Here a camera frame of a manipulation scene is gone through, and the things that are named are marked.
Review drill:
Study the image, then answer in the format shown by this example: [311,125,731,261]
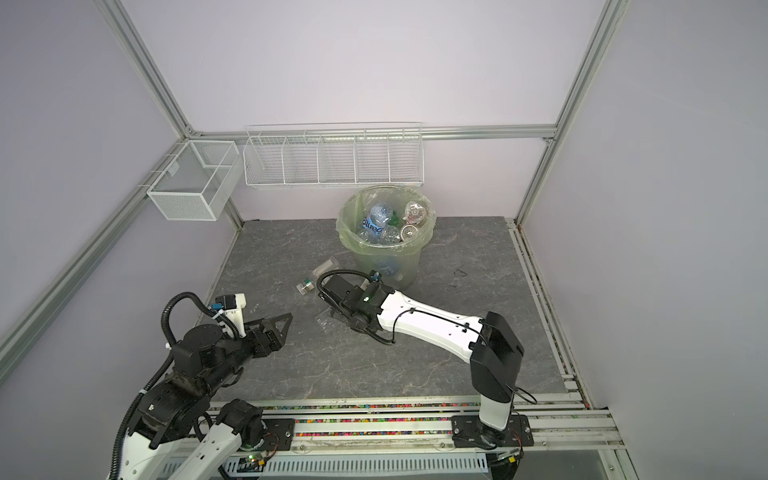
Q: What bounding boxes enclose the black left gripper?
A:
[202,312,292,395]

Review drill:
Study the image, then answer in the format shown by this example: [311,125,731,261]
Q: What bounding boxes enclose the clear square bottle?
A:
[296,256,341,295]

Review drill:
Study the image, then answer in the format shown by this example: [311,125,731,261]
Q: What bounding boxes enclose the clear bottle blue pink label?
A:
[358,202,394,243]

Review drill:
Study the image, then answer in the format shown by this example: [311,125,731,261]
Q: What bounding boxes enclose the blue label bottle back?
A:
[315,307,343,333]

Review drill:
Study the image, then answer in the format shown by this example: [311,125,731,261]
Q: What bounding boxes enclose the red label clear bottle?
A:
[403,201,429,226]

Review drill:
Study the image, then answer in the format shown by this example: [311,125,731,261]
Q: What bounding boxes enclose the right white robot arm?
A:
[316,269,531,450]

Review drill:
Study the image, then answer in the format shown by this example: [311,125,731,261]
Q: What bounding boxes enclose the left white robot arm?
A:
[108,291,293,479]

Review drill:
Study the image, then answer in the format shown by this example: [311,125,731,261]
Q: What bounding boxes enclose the green lined mesh waste bin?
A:
[336,184,437,289]

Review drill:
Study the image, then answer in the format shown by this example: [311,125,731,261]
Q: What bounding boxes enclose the small white mesh basket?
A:
[148,140,244,221]

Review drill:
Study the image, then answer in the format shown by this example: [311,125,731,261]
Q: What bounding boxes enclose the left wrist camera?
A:
[211,293,247,338]

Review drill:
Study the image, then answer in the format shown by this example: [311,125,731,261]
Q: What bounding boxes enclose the long white wire shelf basket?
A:
[243,122,425,188]

